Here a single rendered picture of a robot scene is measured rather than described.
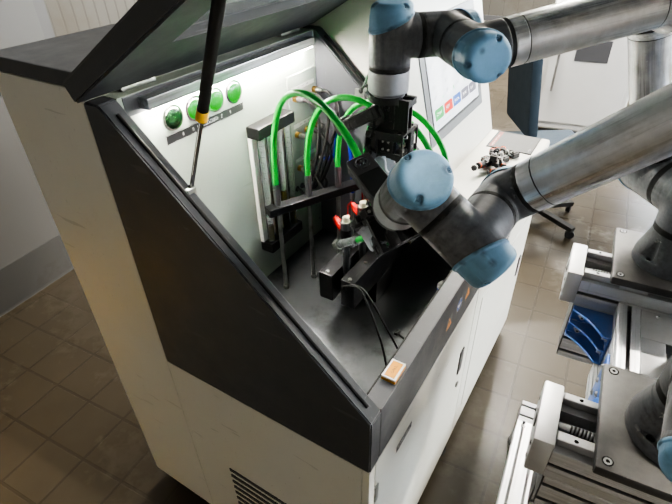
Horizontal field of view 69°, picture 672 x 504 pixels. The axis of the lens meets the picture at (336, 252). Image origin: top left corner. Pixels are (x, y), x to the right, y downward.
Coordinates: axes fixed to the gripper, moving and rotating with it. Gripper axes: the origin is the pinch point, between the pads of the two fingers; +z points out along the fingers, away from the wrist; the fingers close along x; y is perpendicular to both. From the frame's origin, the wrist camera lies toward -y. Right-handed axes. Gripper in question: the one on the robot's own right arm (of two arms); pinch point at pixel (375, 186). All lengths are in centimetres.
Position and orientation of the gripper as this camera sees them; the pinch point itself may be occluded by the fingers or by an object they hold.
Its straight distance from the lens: 105.2
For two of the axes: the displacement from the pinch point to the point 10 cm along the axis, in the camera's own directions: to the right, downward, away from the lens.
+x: 5.3, -5.1, 6.8
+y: 8.5, 2.9, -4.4
